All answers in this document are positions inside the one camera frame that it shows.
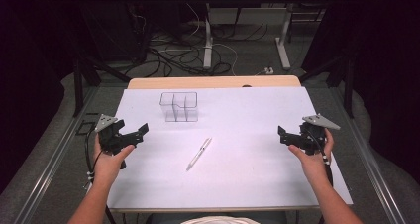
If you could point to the aluminium floor rail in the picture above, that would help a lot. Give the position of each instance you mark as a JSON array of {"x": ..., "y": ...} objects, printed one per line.
[
  {"x": 369, "y": 161},
  {"x": 49, "y": 164}
]

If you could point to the white background desk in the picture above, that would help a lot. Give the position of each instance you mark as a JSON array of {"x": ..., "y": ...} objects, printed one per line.
[{"x": 208, "y": 35}]

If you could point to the black metal stand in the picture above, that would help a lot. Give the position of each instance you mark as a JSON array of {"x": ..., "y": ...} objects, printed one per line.
[
  {"x": 347, "y": 85},
  {"x": 78, "y": 85}
]

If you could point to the white pen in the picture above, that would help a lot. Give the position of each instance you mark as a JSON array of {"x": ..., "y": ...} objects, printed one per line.
[{"x": 198, "y": 154}]

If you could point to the white power plug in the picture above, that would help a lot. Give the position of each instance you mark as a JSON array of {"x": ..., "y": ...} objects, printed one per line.
[{"x": 269, "y": 70}]

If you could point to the person's white shirt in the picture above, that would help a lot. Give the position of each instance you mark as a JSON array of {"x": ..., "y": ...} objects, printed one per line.
[{"x": 219, "y": 220}]

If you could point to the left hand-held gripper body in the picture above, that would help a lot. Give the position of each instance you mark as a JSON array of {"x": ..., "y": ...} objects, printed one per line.
[{"x": 110, "y": 139}]

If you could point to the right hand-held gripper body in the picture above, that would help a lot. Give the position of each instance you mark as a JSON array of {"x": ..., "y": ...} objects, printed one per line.
[{"x": 312, "y": 139}]

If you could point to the person's left hand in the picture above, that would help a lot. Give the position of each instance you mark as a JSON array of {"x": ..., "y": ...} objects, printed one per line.
[{"x": 107, "y": 168}]

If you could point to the person's right hand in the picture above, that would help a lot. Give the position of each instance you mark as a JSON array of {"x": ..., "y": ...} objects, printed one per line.
[{"x": 315, "y": 166}]

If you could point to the clear plastic pen holder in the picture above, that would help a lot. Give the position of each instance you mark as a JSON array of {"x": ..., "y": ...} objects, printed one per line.
[{"x": 178, "y": 106}]

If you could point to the white table cover sheet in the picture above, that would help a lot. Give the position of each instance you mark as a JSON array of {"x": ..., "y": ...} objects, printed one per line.
[{"x": 237, "y": 125}]

